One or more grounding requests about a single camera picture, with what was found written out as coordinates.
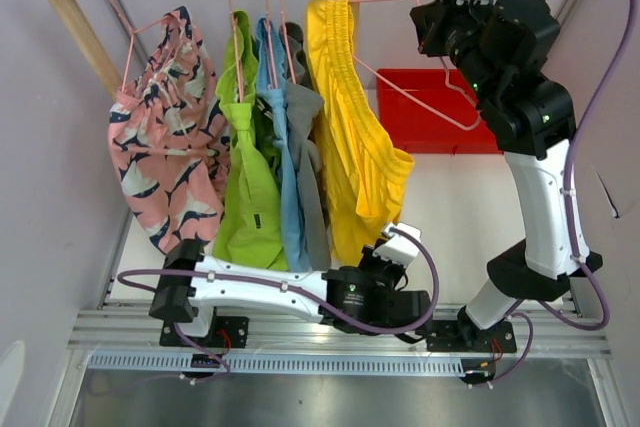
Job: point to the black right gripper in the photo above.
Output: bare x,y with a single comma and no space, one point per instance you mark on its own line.
437,16

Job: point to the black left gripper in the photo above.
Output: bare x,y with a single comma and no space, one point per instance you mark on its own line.
369,259

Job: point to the yellow shorts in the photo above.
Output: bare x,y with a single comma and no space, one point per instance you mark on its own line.
364,174

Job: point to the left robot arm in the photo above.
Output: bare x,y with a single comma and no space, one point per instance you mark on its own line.
365,299

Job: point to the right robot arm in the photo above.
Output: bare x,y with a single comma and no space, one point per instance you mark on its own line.
532,120

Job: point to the lime green shorts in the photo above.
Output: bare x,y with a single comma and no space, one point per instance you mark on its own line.
249,233

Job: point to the grey shorts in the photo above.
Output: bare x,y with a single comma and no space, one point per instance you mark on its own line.
303,106

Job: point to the light blue shorts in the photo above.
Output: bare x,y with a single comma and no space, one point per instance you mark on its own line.
290,212

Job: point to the pink hanger of grey shorts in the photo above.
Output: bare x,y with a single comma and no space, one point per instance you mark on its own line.
286,42

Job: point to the pink hanger of blue shorts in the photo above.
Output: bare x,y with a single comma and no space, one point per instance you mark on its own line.
268,29

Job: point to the pink shark print shorts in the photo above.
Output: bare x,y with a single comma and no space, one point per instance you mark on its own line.
169,140

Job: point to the pink hanger of green shorts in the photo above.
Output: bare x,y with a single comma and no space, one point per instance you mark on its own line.
237,54

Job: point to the red plastic tray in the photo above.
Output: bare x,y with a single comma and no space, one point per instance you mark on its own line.
431,111

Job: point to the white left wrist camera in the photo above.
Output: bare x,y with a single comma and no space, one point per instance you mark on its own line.
395,246

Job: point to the aluminium mounting rail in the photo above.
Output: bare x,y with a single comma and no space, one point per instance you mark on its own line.
130,328

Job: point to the slotted cable duct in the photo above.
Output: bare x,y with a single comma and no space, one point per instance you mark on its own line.
414,366

